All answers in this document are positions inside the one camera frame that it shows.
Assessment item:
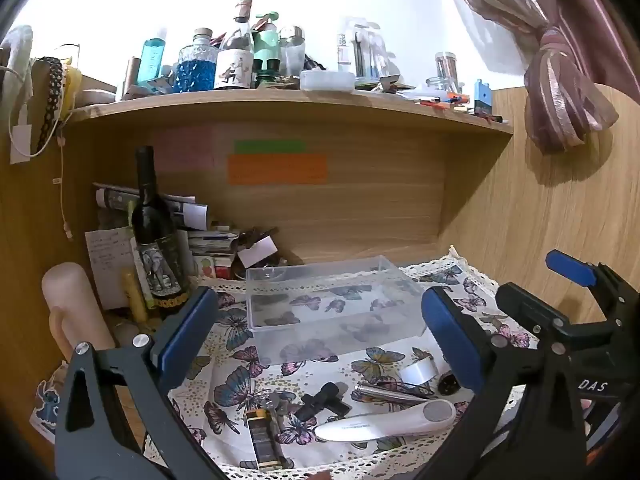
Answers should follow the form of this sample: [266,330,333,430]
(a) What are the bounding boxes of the pink sticky note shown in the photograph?
[150,127,216,171]

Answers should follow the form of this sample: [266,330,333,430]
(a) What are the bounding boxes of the pink striped curtain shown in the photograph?
[432,0,640,153]

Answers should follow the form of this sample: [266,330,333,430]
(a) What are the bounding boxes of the bunch of keys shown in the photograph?
[260,392,301,431]

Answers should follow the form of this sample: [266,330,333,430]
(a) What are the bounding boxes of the group of pens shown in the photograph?
[415,92,503,123]

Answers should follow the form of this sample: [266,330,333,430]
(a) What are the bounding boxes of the wooden shelf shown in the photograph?
[65,87,515,136]

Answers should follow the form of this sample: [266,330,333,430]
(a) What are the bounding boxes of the thin yellow candle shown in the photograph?
[122,269,150,323]

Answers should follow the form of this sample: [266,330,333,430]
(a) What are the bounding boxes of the blue cartoon sticker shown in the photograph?
[30,362,68,443]

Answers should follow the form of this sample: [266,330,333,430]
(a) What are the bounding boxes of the dark green ink bottle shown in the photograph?
[255,57,282,86]

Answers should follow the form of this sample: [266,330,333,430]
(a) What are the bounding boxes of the white tape roll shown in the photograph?
[400,358,440,388]

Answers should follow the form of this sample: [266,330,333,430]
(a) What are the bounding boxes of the white handheld electronic device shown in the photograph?
[315,399,457,445]

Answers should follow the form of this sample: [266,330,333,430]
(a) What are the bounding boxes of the small blue box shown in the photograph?
[474,79,493,115]

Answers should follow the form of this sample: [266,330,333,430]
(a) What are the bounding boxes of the clear bottle with illustrated label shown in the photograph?
[214,0,255,91]

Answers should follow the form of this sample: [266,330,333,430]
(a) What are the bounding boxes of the dark wine bottle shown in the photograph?
[131,146,191,318]

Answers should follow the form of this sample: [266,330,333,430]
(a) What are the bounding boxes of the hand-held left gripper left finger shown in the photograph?
[54,285,221,480]

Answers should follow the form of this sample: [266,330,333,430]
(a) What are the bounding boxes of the glass jar with silver foil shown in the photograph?
[434,51,460,91]

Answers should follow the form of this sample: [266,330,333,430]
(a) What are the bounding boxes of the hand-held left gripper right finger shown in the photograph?
[415,285,586,480]

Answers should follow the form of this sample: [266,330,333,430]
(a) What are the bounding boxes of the orange sticky note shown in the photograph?
[227,154,328,184]

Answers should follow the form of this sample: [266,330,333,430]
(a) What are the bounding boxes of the butterfly print tablecloth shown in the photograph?
[145,245,541,480]

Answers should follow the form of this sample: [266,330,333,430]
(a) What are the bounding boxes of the clear tumbler with silver lid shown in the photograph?
[278,25,306,78]

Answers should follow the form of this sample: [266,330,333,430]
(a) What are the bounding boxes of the tall blue liquid bottle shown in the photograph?
[140,27,167,83]

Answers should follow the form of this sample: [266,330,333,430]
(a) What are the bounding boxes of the white hanging cable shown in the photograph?
[52,110,74,241]

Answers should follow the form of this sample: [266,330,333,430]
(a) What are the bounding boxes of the white paper tag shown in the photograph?
[237,237,278,267]

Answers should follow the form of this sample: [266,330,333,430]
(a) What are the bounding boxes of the flat white plastic case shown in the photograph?
[299,70,356,92]

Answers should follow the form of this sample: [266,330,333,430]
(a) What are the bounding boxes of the brown cardboard tube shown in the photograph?
[122,56,143,101]

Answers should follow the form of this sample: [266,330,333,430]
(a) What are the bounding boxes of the handwritten white note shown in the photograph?
[85,227,133,311]

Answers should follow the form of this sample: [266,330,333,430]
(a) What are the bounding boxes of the pile of papers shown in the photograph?
[92,182,241,281]

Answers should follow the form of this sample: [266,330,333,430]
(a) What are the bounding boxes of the toothbrush blister pack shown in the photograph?
[336,16,391,81]

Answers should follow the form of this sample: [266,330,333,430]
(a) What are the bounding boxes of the glass decanter with blue beads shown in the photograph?
[172,27,219,93]

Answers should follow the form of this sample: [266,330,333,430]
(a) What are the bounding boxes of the patterned lace ribbon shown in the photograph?
[32,56,68,156]

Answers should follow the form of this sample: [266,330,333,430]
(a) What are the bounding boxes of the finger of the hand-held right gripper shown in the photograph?
[495,282,572,339]
[545,249,640,322]

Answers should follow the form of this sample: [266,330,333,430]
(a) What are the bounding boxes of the green pump bottle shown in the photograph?
[251,11,281,73]

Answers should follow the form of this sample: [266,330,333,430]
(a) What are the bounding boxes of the green sticky note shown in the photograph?
[234,140,306,155]

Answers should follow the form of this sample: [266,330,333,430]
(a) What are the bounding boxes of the clear plastic box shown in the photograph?
[245,255,428,366]

